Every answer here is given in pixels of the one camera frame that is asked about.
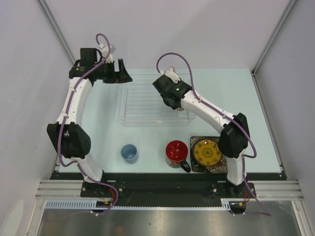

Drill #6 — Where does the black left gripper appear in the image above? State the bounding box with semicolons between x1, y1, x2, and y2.
94;59;132;84

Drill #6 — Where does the black skull mug red inside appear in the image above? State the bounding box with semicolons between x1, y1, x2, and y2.
165;140;191;173

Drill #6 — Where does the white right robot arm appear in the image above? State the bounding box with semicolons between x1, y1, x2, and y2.
153;72;250;197

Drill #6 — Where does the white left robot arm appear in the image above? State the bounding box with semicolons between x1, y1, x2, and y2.
47;44;132;197

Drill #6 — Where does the light blue cup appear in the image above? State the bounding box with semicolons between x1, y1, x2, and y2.
121;144;138;164

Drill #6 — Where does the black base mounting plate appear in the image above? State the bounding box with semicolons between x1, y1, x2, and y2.
50;172;287;198

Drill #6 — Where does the black yellow square plate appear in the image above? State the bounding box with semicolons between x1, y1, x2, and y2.
189;136;228;174

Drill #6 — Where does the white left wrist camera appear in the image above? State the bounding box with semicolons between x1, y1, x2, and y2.
98;43;116;63

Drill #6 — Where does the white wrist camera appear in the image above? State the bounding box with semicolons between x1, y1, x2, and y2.
98;43;116;63
158;67;181;84

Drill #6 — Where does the white wire dish rack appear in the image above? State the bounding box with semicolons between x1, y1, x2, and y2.
119;73;195;125

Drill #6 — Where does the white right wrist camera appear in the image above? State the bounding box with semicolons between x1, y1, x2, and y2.
158;67;181;84

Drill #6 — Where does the aluminium frame rail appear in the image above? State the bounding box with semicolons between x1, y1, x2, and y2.
35;0;76;70

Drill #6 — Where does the white slotted cable duct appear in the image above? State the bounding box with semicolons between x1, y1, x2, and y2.
45;200;111;210

